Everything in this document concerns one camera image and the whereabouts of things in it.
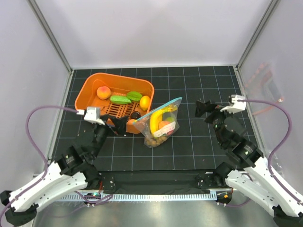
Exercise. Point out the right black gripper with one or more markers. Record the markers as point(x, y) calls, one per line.
point(201, 107)

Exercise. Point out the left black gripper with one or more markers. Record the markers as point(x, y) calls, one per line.
point(120, 123)

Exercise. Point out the green pear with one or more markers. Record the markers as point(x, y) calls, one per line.
point(170, 119)

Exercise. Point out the yellow banana bunch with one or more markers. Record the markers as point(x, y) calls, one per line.
point(156, 117)

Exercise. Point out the peach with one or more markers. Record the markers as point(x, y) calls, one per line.
point(132, 121)
point(103, 93)
point(163, 124)

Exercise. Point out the brown longan bunch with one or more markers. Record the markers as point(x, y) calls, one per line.
point(153, 142)

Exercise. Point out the clear zip top bag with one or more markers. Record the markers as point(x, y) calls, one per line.
point(143, 123)

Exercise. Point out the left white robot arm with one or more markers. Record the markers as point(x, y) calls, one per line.
point(70, 172)

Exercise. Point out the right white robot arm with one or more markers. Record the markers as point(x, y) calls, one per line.
point(259, 181)

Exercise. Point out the dark purple mangosteen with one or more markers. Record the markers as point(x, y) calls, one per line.
point(135, 115)

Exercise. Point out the orange plastic basket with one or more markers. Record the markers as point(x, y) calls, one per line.
point(119, 85)

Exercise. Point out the green starfruit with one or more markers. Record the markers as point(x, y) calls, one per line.
point(134, 96)

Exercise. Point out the black grid mat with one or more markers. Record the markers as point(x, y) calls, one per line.
point(194, 145)

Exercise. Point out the yellow orange mango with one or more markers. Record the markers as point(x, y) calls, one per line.
point(144, 103)

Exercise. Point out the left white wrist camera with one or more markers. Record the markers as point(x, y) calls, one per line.
point(91, 115)

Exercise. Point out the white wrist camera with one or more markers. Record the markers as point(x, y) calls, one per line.
point(236, 104)
point(91, 115)

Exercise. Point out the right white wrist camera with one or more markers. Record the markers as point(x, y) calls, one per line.
point(236, 104)

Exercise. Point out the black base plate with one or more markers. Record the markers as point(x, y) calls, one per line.
point(166, 182)

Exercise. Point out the slotted cable duct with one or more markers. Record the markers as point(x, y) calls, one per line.
point(132, 197)

